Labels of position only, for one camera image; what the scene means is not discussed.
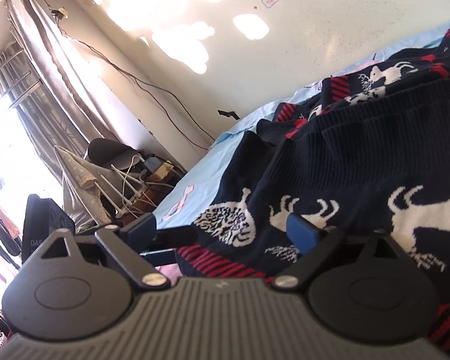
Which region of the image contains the small black tape piece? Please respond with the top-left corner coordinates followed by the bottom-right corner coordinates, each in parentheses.
top-left (218, 110), bottom-right (241, 120)

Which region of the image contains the navy patterned knit sweater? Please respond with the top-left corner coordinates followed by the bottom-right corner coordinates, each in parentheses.
top-left (177, 29), bottom-right (450, 354)

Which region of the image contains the beige window curtain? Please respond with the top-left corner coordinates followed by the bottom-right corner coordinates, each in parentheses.
top-left (5, 0), bottom-right (118, 181)

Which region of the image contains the light blue cartoon bedsheet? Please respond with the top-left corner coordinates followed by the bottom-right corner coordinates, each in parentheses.
top-left (153, 21), bottom-right (450, 229)

